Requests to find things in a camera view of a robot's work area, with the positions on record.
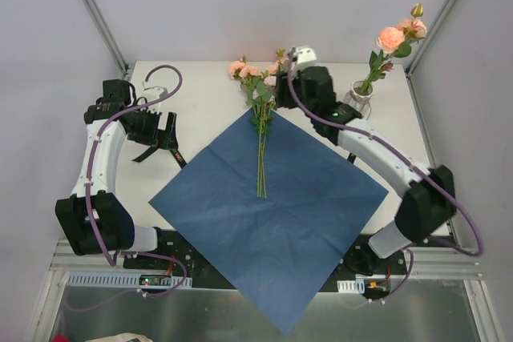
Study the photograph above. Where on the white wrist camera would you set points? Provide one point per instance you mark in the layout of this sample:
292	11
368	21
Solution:
152	94
302	57

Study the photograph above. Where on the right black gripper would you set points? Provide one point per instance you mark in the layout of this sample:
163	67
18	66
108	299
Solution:
283	91

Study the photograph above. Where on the left white cable duct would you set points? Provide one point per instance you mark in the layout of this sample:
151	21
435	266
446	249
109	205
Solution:
127	280

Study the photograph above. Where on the right white cable duct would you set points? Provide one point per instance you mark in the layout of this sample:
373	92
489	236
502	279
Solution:
356	286

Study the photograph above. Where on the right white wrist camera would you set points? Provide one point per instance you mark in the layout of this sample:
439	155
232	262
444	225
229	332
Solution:
302	57

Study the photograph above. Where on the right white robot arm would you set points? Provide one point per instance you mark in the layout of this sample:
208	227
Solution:
424	192

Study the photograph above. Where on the left aluminium frame post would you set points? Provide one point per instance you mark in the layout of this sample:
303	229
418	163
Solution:
106	35

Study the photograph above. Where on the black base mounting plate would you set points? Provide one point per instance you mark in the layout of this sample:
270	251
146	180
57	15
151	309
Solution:
181	258

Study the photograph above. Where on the beige cloth bag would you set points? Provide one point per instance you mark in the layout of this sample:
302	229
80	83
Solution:
123	337

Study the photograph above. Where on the pink rose stem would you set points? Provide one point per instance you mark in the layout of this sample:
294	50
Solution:
394	42

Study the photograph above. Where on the aluminium frame post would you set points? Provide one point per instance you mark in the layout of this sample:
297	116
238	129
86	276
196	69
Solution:
106	35
436	27

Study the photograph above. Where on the white cable duct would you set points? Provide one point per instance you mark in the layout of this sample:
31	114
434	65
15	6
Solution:
356	286
127	280

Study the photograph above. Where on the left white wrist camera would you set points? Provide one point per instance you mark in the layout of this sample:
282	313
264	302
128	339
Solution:
152	94

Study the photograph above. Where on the white ribbed ceramic vase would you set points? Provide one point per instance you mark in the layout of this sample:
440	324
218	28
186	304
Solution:
358	100

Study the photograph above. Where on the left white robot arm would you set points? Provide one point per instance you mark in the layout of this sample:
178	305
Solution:
92	218

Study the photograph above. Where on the blue wrapping paper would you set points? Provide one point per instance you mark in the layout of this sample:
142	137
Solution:
277	250

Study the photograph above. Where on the right aluminium frame post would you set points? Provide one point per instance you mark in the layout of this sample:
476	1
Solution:
436	27

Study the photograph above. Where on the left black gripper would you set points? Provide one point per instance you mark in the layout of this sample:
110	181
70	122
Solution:
169	130

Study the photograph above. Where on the red cloth item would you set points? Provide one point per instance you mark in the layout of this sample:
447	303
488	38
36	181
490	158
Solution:
60	338

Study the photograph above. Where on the pink artificial flower bouquet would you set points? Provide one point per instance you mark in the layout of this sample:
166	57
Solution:
259	88

